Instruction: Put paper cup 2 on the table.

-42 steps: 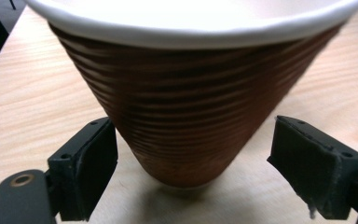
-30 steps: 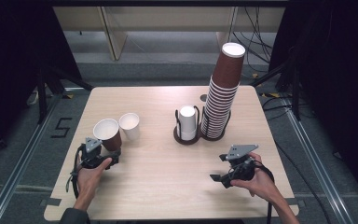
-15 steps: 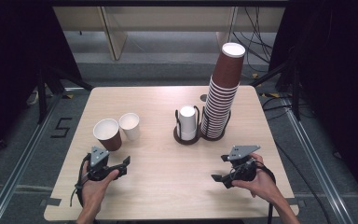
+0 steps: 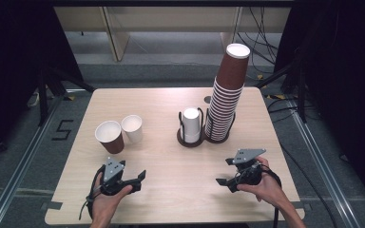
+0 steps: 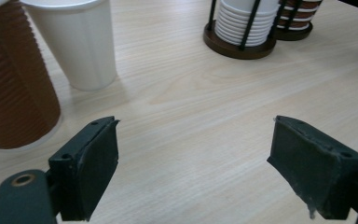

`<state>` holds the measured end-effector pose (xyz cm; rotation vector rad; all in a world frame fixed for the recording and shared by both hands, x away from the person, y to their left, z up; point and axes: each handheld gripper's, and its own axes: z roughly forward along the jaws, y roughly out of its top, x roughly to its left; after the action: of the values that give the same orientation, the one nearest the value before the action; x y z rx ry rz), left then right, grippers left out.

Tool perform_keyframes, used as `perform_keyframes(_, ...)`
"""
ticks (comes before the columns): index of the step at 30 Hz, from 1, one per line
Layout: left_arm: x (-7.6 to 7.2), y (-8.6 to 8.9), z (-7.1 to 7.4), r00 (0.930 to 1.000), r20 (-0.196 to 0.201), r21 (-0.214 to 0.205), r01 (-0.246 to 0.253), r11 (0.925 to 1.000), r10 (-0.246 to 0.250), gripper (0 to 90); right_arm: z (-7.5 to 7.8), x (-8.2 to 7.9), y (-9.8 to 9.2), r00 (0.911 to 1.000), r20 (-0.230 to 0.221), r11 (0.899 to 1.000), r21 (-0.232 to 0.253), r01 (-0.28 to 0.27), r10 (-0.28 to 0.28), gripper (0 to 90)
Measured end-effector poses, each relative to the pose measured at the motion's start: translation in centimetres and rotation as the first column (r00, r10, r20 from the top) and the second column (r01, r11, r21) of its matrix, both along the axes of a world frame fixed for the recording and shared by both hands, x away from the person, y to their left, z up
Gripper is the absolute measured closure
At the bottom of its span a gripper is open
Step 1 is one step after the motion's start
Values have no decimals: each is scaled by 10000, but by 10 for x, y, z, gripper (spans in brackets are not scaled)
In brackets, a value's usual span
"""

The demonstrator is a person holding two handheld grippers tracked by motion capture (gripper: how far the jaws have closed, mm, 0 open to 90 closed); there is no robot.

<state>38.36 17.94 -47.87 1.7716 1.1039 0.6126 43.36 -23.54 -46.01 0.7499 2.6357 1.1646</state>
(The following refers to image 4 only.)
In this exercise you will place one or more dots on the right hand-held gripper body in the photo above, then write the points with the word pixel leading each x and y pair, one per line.
pixel 248 155

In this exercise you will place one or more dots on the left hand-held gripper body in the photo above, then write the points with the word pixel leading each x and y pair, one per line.
pixel 112 171

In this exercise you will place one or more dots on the brown ribbed paper cup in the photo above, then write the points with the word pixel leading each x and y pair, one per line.
pixel 114 144

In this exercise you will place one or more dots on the small white paper cup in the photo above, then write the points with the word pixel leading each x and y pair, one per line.
pixel 134 134

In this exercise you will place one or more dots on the dark brown double cup holder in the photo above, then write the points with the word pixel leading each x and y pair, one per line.
pixel 188 144

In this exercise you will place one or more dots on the stack of brown paper cups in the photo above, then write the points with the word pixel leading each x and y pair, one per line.
pixel 223 110

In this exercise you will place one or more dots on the stack of white cups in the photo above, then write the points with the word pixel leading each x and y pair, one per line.
pixel 191 126

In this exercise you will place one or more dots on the person's left hand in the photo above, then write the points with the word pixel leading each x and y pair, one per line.
pixel 103 209

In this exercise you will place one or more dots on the person's right hand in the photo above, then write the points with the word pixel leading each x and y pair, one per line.
pixel 267 190

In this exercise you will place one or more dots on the round table grommet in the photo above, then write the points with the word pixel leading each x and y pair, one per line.
pixel 207 99

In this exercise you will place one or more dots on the grey tape piece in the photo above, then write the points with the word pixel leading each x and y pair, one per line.
pixel 52 205
pixel 301 206

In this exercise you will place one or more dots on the black metal stand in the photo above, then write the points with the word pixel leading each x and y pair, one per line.
pixel 301 95
pixel 42 95

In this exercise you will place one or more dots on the black curtain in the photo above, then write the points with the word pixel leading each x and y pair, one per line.
pixel 345 79
pixel 9 63

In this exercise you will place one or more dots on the beige wooden cabinet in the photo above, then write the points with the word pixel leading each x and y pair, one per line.
pixel 171 19

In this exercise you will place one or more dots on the metal floor rail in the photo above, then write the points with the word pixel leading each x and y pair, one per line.
pixel 323 164
pixel 28 152

